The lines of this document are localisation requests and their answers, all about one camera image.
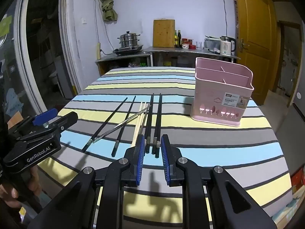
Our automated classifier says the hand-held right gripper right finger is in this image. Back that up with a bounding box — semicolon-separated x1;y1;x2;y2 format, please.
161;134;278;229

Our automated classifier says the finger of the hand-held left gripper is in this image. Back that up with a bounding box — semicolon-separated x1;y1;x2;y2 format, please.
8;108;59;137
17;111;79;146

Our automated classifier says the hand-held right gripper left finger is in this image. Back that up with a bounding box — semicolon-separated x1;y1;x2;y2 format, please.
29;135;146;229

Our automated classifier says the wooden chopstick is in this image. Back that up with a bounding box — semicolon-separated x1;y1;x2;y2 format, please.
137;102;146;139
131;102;143;147

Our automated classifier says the pink utensil basket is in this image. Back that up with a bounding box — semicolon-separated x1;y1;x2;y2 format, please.
190;57;254;127

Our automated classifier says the person's left hand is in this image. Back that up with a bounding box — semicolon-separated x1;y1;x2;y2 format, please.
0;166;43;208

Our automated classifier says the striped tablecloth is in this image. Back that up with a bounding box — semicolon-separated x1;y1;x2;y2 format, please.
36;67;292;229

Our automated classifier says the glass sliding door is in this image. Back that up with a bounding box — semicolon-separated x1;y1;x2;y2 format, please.
0;0;79;126

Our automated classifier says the black induction cooker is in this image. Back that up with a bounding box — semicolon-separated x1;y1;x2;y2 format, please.
112;44;144;56

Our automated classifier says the steel steamer pot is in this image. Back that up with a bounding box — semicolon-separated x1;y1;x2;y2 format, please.
117;31;140;48

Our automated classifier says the long steel table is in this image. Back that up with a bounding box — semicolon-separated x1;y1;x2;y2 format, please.
143;46;241;69

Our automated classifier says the green hanging curtain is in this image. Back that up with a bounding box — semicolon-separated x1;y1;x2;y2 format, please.
96;0;119;22

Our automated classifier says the grey dish container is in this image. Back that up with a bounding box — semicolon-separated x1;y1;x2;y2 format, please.
204;36;222;50

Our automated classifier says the wooden cutting board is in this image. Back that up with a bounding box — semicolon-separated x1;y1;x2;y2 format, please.
153;19;176;48

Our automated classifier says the patterned floor mat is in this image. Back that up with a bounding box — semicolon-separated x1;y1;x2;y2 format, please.
272;191;303;225

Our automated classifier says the white electric kettle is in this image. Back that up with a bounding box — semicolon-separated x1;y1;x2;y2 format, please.
219;36;236;56

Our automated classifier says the red box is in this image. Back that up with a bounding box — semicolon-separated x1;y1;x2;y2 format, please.
289;167;305;196

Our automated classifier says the grey refrigerator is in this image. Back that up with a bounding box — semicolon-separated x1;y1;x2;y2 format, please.
275;86;305;172

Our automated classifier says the yellow wooden door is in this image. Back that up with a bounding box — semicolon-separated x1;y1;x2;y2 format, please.
232;0;278;105

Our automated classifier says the brass door handle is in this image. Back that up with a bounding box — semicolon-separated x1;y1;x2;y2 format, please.
238;38;250;52

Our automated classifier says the black wall cable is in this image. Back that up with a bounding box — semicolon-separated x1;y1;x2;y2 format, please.
219;0;229;37

